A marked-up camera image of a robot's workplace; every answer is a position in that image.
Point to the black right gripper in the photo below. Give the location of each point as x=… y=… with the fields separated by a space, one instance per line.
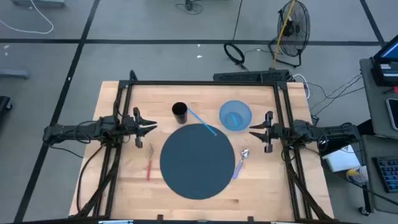
x=270 y=132

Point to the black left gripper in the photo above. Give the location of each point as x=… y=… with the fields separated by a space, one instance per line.
x=137 y=130

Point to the translucent blue plastic bowl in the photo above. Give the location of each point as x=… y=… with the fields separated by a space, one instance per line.
x=241 y=123

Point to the tall black cup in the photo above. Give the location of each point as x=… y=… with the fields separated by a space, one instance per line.
x=180 y=115

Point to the blue straw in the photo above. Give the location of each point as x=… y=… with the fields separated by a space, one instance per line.
x=202 y=122

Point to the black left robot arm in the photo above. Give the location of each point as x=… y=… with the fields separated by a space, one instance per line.
x=77 y=129

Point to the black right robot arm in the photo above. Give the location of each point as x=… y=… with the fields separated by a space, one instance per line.
x=323 y=132

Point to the short blue strip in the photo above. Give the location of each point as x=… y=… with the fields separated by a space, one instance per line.
x=234 y=119

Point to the round dark woven placemat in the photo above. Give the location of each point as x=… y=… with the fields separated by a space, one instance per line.
x=197 y=165

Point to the white box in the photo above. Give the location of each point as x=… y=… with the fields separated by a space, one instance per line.
x=342 y=160

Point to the black floor fan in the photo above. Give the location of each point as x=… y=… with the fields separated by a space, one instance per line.
x=295 y=31

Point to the white and yellow bottle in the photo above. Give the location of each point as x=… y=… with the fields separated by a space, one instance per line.
x=357 y=175

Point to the black tablet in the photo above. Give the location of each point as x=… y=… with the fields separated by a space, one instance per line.
x=394 y=113

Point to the black keyboard with blue keys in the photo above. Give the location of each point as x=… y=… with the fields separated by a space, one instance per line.
x=388 y=174

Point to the grey furniture foot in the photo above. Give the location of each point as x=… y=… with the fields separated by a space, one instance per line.
x=14 y=73

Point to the open laptop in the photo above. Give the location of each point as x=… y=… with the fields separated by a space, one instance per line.
x=387 y=62

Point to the black metal table frame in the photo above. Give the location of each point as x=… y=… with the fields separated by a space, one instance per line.
x=202 y=83

